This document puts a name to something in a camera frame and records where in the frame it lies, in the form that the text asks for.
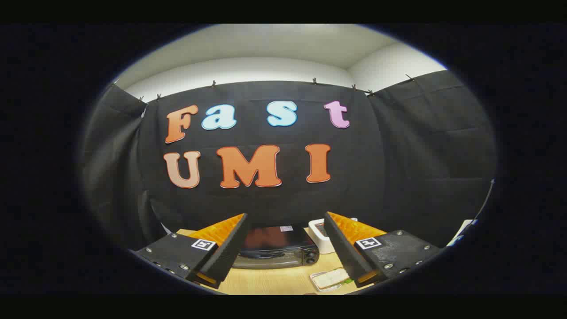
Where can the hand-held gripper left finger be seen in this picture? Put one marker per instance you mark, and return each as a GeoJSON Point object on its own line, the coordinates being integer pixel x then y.
{"type": "Point", "coordinates": [230, 248]}

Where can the white bread toaster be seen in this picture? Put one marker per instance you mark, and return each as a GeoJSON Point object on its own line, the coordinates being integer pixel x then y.
{"type": "Point", "coordinates": [320, 235]}

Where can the lettuce sandwich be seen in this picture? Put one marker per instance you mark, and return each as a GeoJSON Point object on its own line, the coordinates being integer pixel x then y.
{"type": "Point", "coordinates": [331, 278]}

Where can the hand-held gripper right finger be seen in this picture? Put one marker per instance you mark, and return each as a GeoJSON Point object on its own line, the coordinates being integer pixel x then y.
{"type": "Point", "coordinates": [343, 248]}

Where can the black toaster oven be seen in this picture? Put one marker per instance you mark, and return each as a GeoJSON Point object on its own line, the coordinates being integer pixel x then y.
{"type": "Point", "coordinates": [277, 246]}

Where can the white plastic tray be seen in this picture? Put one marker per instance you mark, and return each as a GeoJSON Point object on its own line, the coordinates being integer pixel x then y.
{"type": "Point", "coordinates": [315, 283]}

